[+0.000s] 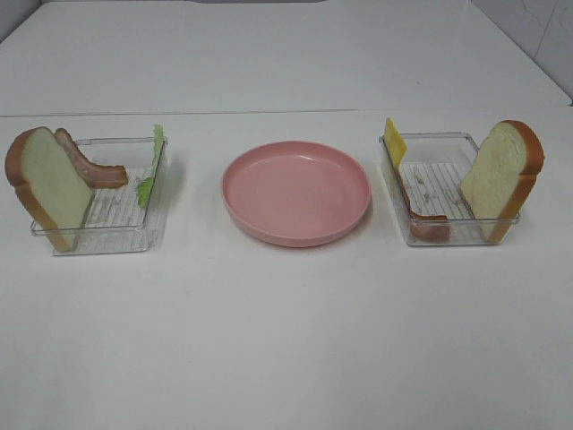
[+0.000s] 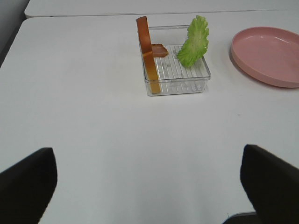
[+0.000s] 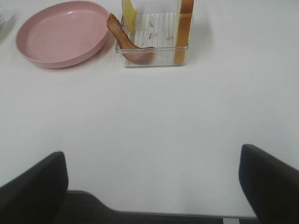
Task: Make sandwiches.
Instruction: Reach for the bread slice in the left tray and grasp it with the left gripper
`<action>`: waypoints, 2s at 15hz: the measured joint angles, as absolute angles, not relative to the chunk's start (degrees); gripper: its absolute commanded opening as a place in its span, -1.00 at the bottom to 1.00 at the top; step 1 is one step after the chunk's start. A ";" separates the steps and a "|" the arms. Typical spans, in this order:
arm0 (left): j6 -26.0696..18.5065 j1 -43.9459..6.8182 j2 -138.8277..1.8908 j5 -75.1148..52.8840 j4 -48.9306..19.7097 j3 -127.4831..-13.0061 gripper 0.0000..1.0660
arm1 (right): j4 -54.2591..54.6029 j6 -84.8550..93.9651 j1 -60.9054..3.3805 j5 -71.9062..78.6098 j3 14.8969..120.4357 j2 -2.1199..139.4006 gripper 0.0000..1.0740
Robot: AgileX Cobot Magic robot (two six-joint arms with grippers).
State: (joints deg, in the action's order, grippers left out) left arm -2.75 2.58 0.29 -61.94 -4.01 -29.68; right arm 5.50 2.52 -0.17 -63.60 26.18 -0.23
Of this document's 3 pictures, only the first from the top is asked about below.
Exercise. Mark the yellow cheese slice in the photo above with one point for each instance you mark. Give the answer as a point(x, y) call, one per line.
point(395, 144)

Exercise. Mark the bacon strip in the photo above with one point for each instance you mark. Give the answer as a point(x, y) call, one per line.
point(94, 175)
point(421, 219)

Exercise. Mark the clear left plastic tray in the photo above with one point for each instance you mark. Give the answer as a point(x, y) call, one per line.
point(114, 222)

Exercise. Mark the pink round plate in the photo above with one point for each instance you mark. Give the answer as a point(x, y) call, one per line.
point(296, 193)

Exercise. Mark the white bread slice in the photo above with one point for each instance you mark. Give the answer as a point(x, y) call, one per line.
point(502, 177)
point(41, 167)

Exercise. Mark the clear right plastic tray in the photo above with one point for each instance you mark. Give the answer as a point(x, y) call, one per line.
point(445, 158)

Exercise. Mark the clear plastic tray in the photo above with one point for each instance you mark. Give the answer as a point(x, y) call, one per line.
point(114, 222)
point(445, 158)

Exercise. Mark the green lettuce leaf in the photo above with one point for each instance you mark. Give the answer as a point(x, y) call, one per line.
point(144, 188)

